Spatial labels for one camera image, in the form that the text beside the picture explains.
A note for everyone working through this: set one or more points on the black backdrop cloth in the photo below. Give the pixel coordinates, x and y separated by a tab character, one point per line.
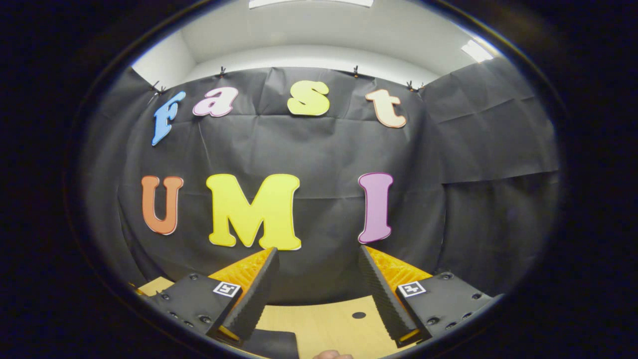
324	149

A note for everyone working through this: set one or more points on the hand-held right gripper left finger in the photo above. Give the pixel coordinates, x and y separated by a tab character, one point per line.
254	294

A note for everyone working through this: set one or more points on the ceiling light panel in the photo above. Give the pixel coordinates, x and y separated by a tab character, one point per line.
477	51
309	2

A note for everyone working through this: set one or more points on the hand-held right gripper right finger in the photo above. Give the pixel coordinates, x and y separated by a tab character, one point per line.
384	294

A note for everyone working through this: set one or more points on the dark grey jeans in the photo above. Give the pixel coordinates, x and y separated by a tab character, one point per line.
274	346

